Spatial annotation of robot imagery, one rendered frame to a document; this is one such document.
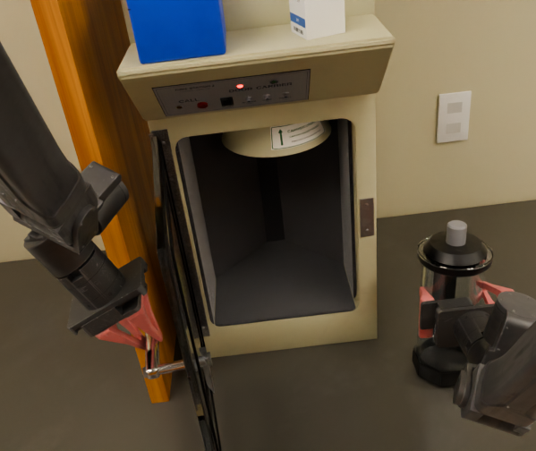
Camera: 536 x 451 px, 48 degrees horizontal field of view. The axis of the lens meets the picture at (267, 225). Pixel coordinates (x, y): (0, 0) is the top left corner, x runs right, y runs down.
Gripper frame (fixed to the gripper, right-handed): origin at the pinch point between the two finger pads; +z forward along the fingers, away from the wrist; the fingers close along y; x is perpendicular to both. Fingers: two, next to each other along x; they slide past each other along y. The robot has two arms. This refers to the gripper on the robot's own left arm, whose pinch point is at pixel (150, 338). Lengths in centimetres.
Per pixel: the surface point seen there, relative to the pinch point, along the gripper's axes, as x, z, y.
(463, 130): -58, 33, -60
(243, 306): -25.6, 22.0, -4.5
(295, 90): -14.2, -12.5, -31.1
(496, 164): -58, 46, -64
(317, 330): -20.2, 30.4, -13.9
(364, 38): -8.2, -16.0, -40.7
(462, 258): -6.8, 19.4, -39.8
